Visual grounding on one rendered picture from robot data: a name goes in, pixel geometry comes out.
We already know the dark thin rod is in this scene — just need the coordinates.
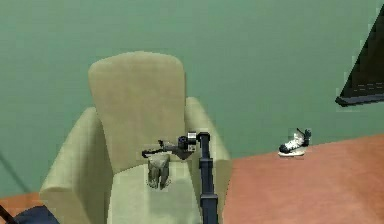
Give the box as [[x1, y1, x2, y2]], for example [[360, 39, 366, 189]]
[[0, 204, 18, 224]]

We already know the dark blue rounded object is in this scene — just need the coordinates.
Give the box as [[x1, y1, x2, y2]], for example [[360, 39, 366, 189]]
[[12, 205, 62, 224]]

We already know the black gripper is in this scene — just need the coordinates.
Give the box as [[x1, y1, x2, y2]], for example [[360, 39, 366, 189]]
[[141, 135, 195, 161]]

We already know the beige armchair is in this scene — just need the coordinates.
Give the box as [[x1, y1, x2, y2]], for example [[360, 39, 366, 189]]
[[39, 50, 234, 224]]

